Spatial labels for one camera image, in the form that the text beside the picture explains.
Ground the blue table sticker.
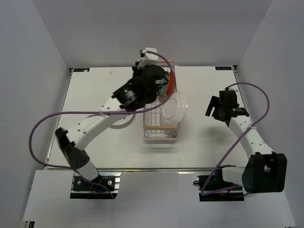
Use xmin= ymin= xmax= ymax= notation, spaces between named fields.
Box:
xmin=215 ymin=66 xmax=232 ymax=70
xmin=73 ymin=68 xmax=90 ymax=72

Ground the large white plate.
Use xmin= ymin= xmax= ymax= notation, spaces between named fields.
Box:
xmin=161 ymin=92 xmax=188 ymax=126

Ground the white plate with red print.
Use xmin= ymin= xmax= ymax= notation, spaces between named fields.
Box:
xmin=110 ymin=114 xmax=135 ymax=129

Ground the blue green floral plate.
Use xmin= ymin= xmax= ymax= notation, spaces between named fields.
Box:
xmin=157 ymin=82 xmax=169 ymax=97

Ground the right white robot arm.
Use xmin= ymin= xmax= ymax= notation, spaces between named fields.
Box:
xmin=205 ymin=90 xmax=287 ymax=193

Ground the orange plate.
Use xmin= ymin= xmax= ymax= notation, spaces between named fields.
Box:
xmin=166 ymin=71 xmax=175 ymax=96

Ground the metal wire dish rack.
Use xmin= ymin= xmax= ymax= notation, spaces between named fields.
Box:
xmin=143 ymin=60 xmax=180 ymax=144

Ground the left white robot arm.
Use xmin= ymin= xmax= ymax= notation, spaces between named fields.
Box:
xmin=55 ymin=65 xmax=169 ymax=190

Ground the right blue table sticker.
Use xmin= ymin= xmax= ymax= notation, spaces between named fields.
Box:
xmin=215 ymin=66 xmax=232 ymax=70

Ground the left blue table sticker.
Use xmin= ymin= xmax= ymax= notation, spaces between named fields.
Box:
xmin=73 ymin=68 xmax=90 ymax=72

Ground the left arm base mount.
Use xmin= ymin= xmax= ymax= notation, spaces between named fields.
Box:
xmin=70 ymin=171 xmax=121 ymax=200

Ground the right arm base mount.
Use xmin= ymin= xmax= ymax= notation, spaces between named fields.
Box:
xmin=193 ymin=175 xmax=244 ymax=202

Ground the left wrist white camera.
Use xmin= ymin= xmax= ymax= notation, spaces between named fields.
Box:
xmin=137 ymin=47 xmax=159 ymax=69

